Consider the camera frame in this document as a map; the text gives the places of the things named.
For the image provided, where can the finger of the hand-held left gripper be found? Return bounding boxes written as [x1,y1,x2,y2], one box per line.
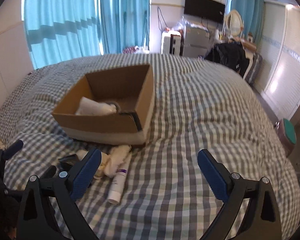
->
[0,140,24,178]

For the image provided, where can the white tube with purple label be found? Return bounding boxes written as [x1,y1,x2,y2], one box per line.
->
[107,159,131,204]

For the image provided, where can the white wardrobe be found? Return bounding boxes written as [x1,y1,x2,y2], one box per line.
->
[255,1,300,120]

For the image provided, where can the cream cloth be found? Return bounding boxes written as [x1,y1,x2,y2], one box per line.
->
[77,144,132,180]

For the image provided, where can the teal round stool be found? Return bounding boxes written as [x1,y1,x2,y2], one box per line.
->
[277,119,297,156]

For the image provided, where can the small black box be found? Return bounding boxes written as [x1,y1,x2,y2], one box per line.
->
[58,155,82,172]

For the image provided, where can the silver fridge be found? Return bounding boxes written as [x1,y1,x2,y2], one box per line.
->
[181,25,216,58]

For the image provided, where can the white cloth in box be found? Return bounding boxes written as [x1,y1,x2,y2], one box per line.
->
[75,97,117,116]

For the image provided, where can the white appliance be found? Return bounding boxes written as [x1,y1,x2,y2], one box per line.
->
[161,31,182,55]

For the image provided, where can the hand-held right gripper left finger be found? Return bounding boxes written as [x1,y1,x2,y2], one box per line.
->
[16,148,102,240]

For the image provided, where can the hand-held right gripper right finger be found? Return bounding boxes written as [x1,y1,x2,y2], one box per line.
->
[197,149,283,240]

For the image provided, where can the wide teal window curtain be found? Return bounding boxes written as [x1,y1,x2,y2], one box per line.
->
[23,0,150,70]

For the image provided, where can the grey tape roll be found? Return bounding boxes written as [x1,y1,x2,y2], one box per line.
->
[106,100,121,113]

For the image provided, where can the black clothing pile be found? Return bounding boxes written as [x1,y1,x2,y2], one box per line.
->
[205,41,248,75]

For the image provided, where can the narrow teal curtain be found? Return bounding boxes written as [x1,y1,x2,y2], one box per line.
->
[230,0,265,46]

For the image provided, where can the dark wall cable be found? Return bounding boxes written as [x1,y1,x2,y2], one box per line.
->
[157,6,166,32]

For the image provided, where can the red patterned cloth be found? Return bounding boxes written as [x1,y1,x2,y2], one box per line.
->
[122,46,149,54]

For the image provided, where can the clear plastic bag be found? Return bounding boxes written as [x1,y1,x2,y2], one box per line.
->
[170,14,212,33]

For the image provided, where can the brown cardboard box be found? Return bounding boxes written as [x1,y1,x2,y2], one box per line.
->
[51,64,155,147]

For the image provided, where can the white oval mirror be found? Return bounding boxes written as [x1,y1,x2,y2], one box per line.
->
[224,10,244,38]

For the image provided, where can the black wall television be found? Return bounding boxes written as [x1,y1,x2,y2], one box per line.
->
[184,0,226,23]

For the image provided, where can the white dressing table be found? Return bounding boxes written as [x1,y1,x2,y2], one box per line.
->
[240,37,257,80]

